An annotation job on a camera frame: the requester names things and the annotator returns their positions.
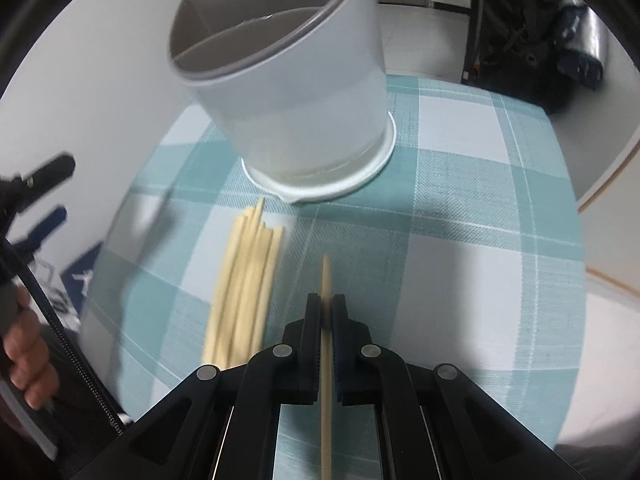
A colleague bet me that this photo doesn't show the teal checked tablecloth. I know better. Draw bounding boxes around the teal checked tablecloth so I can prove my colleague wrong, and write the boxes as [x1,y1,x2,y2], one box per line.
[80,72,586,480]

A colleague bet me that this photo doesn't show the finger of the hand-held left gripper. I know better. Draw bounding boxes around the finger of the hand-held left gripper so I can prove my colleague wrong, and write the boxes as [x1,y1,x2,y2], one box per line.
[14,205,69,257]
[21,154,77,202]

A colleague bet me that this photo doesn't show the silver padded jacket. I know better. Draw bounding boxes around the silver padded jacket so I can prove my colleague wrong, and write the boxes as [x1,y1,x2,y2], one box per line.
[554,0,607,92]

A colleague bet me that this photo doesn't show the person's left hand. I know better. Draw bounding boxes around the person's left hand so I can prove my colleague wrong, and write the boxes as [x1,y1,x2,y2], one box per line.
[2,290,59,411]

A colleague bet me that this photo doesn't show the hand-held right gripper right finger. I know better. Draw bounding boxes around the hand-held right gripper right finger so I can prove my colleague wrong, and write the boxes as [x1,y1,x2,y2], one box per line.
[330,294,586,480]

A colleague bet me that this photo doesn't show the wooden chopstick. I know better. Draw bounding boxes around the wooden chopstick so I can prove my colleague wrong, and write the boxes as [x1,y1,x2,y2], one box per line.
[319,254,334,480]

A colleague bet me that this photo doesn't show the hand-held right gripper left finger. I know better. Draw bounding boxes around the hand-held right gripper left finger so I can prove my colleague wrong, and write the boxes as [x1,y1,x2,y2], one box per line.
[70,292,323,480]

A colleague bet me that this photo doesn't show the white panel with wooden trim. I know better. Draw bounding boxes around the white panel with wooden trim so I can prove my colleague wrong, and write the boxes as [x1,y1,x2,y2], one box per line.
[575,132,640,303]

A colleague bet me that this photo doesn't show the black cable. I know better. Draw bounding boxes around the black cable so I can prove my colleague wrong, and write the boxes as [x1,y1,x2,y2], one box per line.
[0,237,125,433]

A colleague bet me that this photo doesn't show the white divided utensil holder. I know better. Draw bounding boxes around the white divided utensil holder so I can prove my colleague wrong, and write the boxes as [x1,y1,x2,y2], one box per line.
[166,0,397,205]

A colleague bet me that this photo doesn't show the blue plastic bag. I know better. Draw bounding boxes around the blue plastic bag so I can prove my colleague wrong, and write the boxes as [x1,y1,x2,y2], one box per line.
[61,241,104,322]

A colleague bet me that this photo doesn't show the black hanging clothes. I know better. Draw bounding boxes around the black hanging clothes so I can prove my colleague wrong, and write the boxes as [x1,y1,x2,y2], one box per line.
[475,0,568,113]

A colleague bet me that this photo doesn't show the pile of wooden chopsticks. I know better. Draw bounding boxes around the pile of wooden chopsticks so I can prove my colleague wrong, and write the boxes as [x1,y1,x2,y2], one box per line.
[202,197,286,368]

